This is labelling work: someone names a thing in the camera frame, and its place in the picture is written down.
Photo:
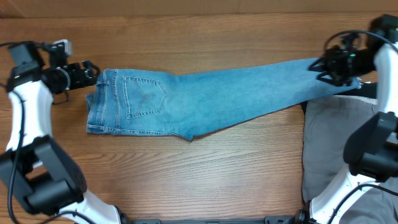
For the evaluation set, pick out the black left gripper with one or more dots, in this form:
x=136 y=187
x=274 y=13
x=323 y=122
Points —
x=78 y=81

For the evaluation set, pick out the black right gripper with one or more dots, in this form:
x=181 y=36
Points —
x=329 y=69

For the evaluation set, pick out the light blue denim jeans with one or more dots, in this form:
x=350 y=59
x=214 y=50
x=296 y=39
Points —
x=151 y=103

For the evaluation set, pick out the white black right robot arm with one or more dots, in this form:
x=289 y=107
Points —
x=370 y=154

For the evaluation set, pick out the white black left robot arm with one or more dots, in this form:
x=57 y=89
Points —
x=37 y=172

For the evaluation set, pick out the black folded garment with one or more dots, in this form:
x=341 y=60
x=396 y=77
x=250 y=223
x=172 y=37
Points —
x=364 y=91

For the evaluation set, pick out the grey folded cloth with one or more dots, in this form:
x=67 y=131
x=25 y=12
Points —
x=328 y=124

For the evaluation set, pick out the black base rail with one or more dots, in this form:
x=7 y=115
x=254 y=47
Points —
x=266 y=220

